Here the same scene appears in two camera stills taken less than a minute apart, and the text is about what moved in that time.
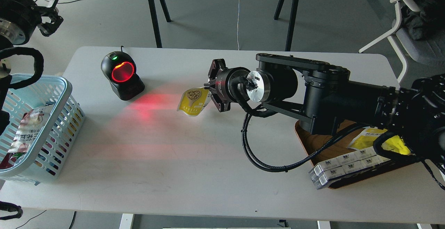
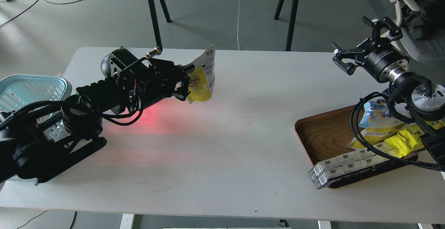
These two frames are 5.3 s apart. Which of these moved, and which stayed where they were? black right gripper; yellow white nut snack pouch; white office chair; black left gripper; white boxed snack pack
Moved: black right gripper; black left gripper; yellow white nut snack pouch
Stayed: white boxed snack pack; white office chair
